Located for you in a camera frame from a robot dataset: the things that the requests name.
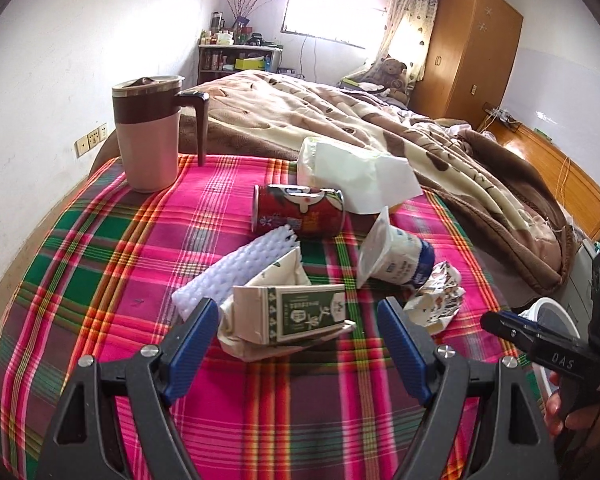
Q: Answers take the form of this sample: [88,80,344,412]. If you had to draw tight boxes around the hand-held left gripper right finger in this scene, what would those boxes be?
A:
[377,296,563,480]

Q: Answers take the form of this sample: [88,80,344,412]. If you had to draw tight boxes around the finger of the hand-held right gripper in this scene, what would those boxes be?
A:
[481,311,547,361]
[497,310,577,347]

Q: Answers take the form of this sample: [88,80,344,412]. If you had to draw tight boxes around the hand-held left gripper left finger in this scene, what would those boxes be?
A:
[34,297,220,480]

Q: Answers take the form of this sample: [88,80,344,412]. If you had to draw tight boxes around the white trash bin with liner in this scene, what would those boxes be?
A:
[519,297,581,406]

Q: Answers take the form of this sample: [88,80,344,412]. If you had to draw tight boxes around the printed wrapper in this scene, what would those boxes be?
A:
[404,259,467,336]

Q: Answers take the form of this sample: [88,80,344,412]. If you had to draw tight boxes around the white foam sheet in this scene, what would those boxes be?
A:
[172,226,301,322]

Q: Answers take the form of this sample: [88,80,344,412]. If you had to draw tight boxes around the white yogurt cup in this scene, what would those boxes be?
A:
[356,206,436,288]

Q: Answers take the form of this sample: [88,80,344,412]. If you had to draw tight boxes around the green cream carton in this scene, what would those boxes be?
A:
[216,247,357,361]

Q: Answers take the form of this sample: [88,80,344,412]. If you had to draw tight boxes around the red drink can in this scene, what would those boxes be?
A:
[252,184,348,240]

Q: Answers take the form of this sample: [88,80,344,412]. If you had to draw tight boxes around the person's right hand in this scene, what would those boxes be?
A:
[544,391,600,437]

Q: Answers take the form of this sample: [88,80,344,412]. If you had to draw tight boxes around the grey drawer nightstand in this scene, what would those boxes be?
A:
[562,237,600,311]

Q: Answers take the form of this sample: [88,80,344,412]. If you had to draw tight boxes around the plaid pink green blanket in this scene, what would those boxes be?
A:
[0,152,536,480]

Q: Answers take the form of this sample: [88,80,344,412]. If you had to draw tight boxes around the wooden bed headboard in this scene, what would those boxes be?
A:
[480,120,600,241]

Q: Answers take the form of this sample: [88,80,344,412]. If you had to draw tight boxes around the yellow tissue pack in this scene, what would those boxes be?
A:
[296,136,423,216]

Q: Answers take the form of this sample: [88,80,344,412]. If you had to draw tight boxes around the brown cream fleece blanket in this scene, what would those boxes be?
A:
[92,69,576,301]

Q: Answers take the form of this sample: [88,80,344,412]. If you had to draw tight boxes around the pink mug with brown lid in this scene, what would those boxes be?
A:
[111,74,211,193]

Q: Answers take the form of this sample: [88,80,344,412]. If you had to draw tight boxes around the power strip with plugs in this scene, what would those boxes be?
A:
[482,102,518,126]

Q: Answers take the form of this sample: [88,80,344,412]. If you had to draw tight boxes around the brown teddy bear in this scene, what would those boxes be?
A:
[367,57,410,103]

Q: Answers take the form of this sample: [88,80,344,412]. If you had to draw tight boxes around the wooden wardrobe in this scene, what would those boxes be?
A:
[410,0,525,120]

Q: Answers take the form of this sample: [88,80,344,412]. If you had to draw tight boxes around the small storage shelf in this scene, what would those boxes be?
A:
[197,42,285,86]

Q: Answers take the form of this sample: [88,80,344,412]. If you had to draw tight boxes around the cluster of small bottles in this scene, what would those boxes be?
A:
[200,10,281,47]

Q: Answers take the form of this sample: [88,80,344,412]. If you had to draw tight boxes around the patterned window curtain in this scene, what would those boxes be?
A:
[377,0,440,83]

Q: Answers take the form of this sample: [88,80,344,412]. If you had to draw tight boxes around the bright window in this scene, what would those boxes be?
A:
[282,0,388,48]

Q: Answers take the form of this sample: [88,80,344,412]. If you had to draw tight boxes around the dried branch bouquet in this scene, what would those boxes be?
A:
[219,0,271,21]

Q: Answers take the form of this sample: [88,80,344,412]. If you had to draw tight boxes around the wall socket plate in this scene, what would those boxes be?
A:
[75,122,108,157]

